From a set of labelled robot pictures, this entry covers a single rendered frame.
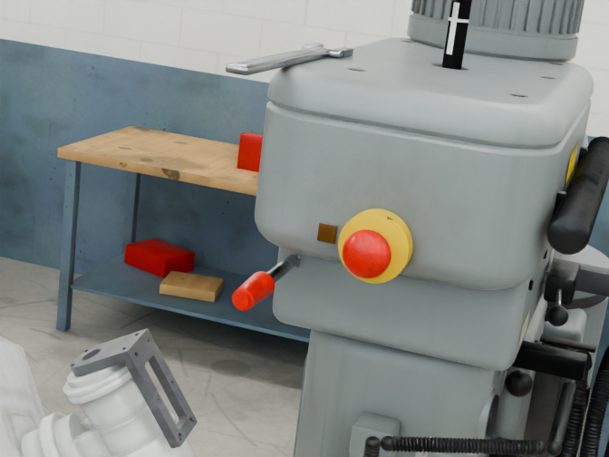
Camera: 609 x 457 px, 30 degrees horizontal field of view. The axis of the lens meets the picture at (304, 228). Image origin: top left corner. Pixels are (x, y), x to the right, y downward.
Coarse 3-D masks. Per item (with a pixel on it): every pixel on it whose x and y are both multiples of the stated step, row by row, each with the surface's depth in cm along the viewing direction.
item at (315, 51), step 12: (312, 48) 107; (324, 48) 108; (348, 48) 111; (252, 60) 93; (264, 60) 94; (276, 60) 95; (288, 60) 97; (300, 60) 100; (312, 60) 103; (228, 72) 90; (240, 72) 89; (252, 72) 90
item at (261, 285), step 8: (288, 256) 108; (296, 256) 108; (280, 264) 105; (288, 264) 106; (296, 264) 108; (256, 272) 100; (264, 272) 100; (272, 272) 102; (280, 272) 103; (248, 280) 98; (256, 280) 98; (264, 280) 98; (272, 280) 100; (240, 288) 96; (248, 288) 96; (256, 288) 97; (264, 288) 98; (272, 288) 99; (232, 296) 96; (240, 296) 95; (248, 296) 96; (256, 296) 96; (264, 296) 98; (240, 304) 96; (248, 304) 96
